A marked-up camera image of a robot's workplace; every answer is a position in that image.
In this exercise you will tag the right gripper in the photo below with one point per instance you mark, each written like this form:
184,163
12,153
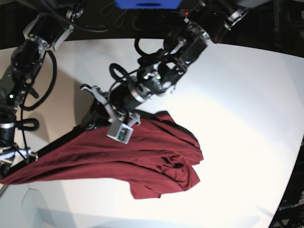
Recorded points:
9,152

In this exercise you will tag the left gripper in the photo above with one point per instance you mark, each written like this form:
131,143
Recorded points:
101,112

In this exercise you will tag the dark red t-shirt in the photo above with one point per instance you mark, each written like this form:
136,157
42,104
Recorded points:
158,159

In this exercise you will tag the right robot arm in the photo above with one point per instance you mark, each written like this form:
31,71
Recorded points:
52,26

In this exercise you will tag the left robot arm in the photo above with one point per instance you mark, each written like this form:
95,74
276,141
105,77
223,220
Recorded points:
159,72

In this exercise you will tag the blue box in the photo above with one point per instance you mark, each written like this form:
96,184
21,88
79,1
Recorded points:
147,4

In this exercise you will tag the black power strip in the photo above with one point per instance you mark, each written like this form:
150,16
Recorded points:
187,12

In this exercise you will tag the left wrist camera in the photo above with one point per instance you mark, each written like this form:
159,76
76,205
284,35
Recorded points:
120,132

